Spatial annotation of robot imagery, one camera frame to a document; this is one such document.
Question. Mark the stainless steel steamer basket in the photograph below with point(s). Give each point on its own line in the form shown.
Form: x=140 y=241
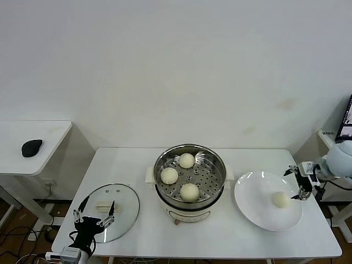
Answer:
x=209 y=176

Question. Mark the black computer monitor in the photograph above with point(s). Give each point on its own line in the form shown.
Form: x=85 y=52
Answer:
x=345 y=121

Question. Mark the brown round floor object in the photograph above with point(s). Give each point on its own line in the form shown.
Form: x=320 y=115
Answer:
x=51 y=235

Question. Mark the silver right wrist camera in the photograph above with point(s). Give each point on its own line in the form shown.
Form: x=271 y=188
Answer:
x=305 y=168

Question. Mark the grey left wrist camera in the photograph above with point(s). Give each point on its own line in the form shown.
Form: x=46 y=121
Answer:
x=70 y=253

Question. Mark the white round plate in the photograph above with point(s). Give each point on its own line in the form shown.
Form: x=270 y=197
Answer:
x=255 y=198

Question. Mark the black computer mouse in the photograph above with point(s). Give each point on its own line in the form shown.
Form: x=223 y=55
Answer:
x=31 y=148

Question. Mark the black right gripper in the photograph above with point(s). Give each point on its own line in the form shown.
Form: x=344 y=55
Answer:
x=304 y=184

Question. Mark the white steamed baozi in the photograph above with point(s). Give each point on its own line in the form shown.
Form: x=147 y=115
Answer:
x=281 y=200
x=169 y=176
x=189 y=192
x=187 y=160

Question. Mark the round glass lid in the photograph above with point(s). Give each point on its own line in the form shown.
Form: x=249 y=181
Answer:
x=126 y=198

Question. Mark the white side table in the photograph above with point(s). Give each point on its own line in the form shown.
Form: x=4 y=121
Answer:
x=35 y=165

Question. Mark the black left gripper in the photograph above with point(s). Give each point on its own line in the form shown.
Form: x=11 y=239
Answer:
x=86 y=231

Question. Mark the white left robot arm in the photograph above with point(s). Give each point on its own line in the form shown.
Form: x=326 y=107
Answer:
x=85 y=258

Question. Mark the cream electric cooker base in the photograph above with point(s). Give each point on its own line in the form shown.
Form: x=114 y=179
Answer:
x=189 y=213

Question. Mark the white wall socket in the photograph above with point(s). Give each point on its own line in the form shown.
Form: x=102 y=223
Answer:
x=49 y=182

